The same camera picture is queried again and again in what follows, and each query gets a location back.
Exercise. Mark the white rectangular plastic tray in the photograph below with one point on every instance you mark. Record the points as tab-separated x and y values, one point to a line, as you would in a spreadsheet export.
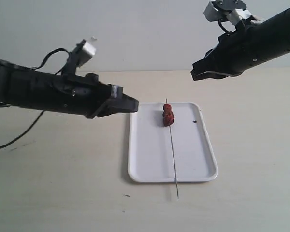
150	154

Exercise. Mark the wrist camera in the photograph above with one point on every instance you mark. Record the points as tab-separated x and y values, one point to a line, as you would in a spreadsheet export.
82	53
233	11

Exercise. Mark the thin metal skewer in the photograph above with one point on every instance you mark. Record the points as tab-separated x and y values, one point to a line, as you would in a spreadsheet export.
174	163

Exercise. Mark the red date top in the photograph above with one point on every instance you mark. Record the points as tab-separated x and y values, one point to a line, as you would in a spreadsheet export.
168	120

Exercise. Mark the red date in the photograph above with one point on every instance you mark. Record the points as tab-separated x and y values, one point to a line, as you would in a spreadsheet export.
167	107
168	120
167	113

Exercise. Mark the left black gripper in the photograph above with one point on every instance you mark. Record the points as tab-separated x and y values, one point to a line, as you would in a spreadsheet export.
69	94

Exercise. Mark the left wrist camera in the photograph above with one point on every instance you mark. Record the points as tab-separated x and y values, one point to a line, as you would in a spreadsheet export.
82	53

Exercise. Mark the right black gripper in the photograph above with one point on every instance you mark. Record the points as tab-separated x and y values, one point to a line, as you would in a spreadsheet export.
248	47

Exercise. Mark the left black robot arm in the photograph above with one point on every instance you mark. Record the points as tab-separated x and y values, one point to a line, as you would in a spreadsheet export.
5	67

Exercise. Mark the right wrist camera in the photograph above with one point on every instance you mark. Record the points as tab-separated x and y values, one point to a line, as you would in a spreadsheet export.
233	11

